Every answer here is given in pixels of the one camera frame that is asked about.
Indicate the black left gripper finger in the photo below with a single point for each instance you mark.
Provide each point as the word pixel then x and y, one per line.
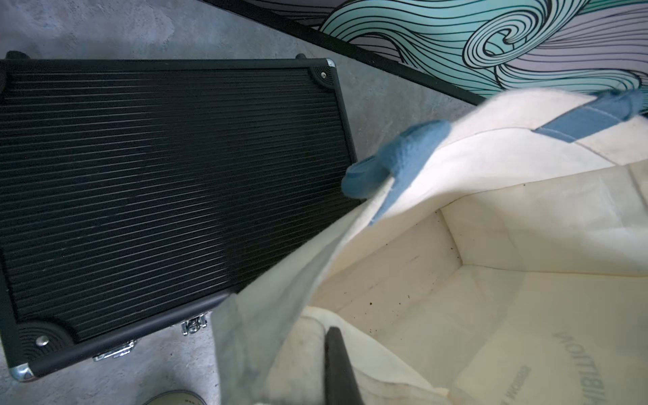
pixel 340 385

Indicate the cream canvas tote bag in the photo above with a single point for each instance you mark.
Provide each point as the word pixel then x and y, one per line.
pixel 498 259

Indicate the purple yellow label seed can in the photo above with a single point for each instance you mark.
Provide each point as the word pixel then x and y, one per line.
pixel 177 397

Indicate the black ribbed hard case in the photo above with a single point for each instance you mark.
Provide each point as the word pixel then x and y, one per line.
pixel 139 194

